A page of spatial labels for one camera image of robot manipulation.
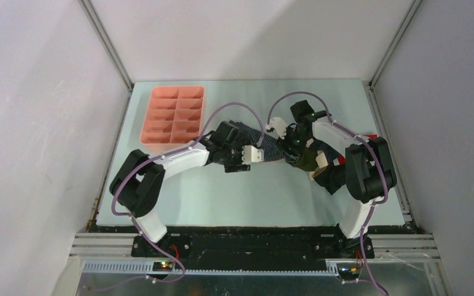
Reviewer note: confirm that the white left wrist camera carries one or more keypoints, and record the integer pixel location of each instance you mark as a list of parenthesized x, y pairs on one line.
[(251, 154)]

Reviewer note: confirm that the pink compartment tray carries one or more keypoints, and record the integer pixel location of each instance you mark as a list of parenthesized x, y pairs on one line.
[(173, 117)]

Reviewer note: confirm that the navy striped boxer underwear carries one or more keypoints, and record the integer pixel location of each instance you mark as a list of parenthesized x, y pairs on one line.
[(246, 133)]

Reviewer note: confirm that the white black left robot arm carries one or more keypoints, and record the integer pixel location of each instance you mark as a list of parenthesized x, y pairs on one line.
[(138, 182)]

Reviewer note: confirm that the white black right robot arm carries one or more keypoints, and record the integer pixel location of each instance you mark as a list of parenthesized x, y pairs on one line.
[(336, 157)]

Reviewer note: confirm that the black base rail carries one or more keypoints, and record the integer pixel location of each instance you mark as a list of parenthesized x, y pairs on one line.
[(305, 248)]

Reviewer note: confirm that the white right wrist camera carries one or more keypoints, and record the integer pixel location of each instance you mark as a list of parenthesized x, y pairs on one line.
[(277, 125)]

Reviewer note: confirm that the olive green underwear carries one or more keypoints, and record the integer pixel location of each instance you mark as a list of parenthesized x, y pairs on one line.
[(307, 161)]

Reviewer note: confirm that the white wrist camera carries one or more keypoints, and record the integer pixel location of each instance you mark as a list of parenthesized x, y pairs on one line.
[(277, 125), (251, 154)]

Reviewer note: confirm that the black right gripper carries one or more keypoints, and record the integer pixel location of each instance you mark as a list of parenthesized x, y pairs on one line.
[(286, 145)]

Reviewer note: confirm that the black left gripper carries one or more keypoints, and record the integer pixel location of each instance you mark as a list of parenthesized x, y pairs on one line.
[(237, 165)]

